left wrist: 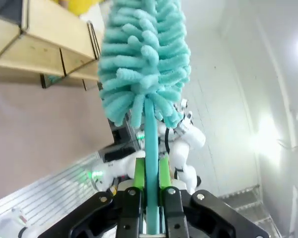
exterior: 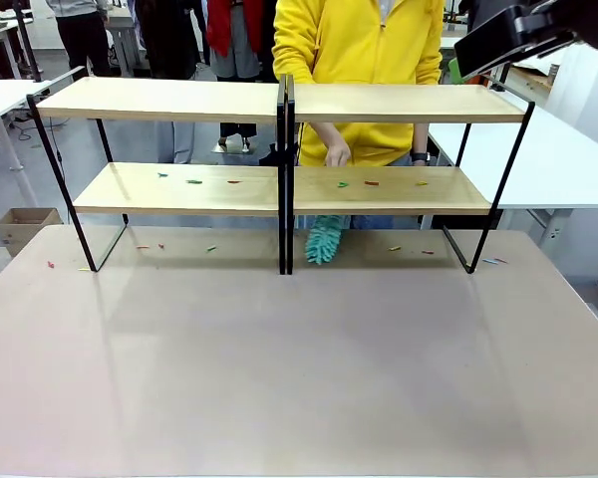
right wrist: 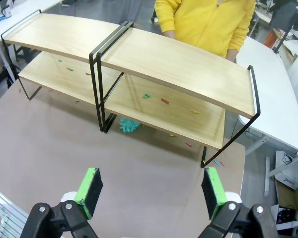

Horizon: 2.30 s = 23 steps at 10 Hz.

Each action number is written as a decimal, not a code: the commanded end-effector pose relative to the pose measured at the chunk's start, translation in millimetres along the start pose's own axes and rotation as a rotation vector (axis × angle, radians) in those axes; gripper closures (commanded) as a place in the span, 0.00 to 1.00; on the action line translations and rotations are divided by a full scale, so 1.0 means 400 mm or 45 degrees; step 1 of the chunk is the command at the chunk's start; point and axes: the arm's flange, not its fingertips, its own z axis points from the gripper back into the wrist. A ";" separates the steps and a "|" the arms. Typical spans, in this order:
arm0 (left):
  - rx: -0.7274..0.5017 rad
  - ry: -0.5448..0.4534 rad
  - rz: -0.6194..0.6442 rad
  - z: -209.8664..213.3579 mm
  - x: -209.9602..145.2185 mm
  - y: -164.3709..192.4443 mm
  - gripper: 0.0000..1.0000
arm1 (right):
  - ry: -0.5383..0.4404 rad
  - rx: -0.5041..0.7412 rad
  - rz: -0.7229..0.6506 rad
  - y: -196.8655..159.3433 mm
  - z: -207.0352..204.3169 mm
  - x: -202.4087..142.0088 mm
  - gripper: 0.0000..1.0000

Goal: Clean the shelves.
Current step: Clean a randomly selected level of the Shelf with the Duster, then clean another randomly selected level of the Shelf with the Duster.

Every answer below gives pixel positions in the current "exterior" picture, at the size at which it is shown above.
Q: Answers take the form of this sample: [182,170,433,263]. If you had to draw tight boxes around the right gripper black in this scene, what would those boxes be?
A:
[452,2,578,81]

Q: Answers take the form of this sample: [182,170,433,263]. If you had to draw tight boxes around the teal fluffy duster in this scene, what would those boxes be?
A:
[304,214,353,266]

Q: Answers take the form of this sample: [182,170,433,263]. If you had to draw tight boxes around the person's right forearm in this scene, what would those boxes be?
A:
[306,121,353,149]

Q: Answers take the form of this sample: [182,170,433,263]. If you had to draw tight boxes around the person's left forearm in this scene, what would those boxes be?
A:
[412,122,433,155]

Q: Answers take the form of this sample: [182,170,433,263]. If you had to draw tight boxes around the person's right hand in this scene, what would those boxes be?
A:
[324,140,353,168]

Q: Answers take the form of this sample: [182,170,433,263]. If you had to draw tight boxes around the wooden workbench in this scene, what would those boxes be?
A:
[502,49,567,99]

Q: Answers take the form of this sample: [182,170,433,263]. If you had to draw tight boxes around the white table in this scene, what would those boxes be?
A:
[427,82,598,250]
[0,78,54,208]

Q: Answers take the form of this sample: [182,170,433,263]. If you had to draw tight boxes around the person in yellow hoodie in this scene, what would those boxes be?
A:
[271,0,448,233]

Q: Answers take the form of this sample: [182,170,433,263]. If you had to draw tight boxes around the person in red jacket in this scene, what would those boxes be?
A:
[206,0,263,154]

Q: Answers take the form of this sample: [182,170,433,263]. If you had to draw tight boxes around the person in gray trousers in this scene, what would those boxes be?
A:
[134,0,201,164]

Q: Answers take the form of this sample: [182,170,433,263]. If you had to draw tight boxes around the person in black trousers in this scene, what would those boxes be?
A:
[44,0,112,79]

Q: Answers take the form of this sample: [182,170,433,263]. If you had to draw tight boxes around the black pole stand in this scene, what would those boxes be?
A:
[10,0,44,84]

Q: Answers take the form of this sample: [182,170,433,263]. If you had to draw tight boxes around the open brown cardboard box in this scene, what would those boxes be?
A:
[0,207,64,259]

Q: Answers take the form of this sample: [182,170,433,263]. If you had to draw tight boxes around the two-tier wooden shelf black frame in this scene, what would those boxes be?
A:
[285,74,537,276]
[26,74,288,276]

